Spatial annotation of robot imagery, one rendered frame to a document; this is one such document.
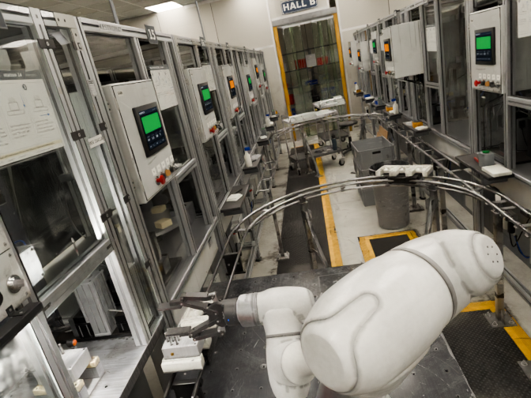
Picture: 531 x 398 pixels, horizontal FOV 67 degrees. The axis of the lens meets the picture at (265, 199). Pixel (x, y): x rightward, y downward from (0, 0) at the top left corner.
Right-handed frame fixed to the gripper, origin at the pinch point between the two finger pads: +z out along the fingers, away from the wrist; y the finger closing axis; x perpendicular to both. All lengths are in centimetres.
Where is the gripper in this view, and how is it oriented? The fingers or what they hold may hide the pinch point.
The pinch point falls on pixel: (171, 319)
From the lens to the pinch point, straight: 123.8
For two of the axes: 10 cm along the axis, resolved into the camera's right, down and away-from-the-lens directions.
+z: -9.8, 1.5, 1.4
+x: -0.8, 3.3, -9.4
